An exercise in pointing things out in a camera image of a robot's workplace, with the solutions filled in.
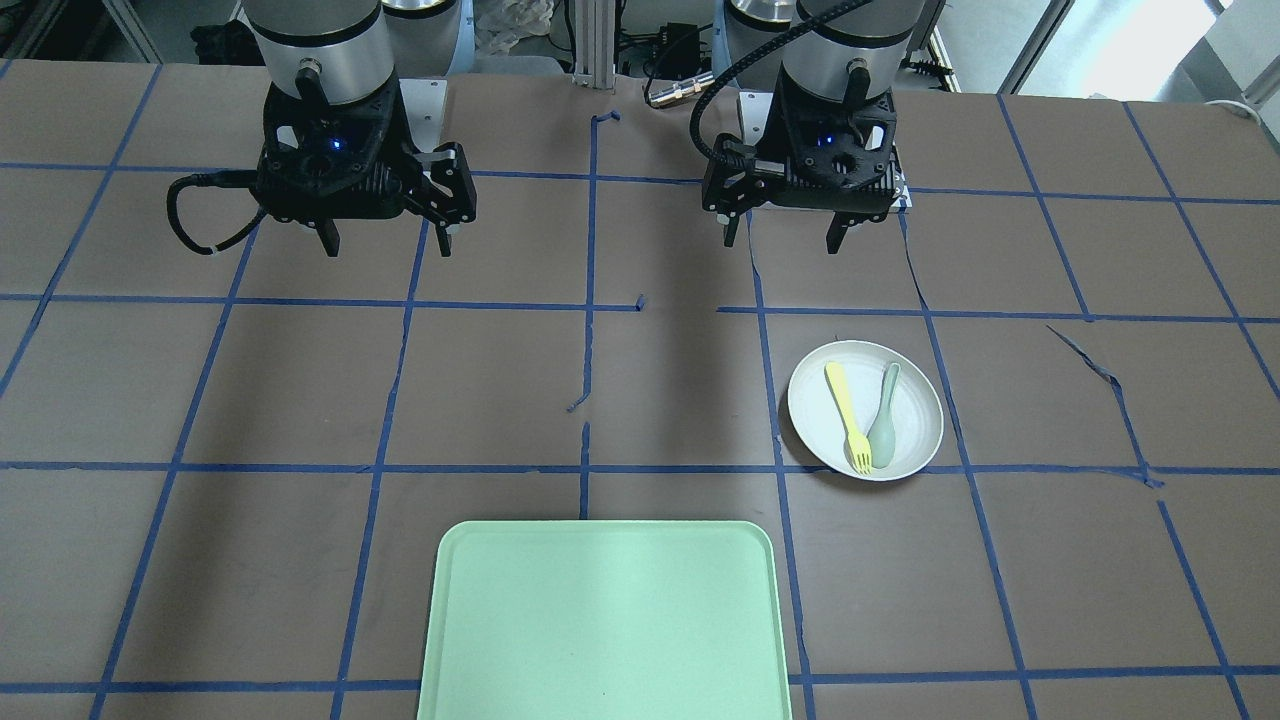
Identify pale green plastic spoon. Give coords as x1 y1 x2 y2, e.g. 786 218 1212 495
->
867 363 901 470

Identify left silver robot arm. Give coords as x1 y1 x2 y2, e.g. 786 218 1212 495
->
689 1 925 254

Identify gold metal connector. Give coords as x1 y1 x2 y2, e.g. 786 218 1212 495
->
645 72 716 109

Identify yellow plastic fork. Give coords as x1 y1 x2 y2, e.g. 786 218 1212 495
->
824 361 872 475

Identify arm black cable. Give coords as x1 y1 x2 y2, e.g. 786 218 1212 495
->
689 0 876 161
166 172 269 258

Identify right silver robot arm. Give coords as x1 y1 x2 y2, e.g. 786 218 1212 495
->
243 1 477 256

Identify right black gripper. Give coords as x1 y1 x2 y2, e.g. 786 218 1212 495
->
251 76 477 258

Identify white round plate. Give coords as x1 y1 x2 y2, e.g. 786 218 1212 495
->
786 340 945 482

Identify green plastic tray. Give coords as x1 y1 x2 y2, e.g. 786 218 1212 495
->
416 520 794 719

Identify aluminium frame post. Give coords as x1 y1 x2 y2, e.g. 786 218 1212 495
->
564 1 622 94

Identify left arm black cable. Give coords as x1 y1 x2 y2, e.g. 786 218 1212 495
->
689 0 876 161

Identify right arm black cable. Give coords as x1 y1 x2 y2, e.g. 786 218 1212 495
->
166 172 269 258

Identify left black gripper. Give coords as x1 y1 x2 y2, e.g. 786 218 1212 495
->
701 72 900 255

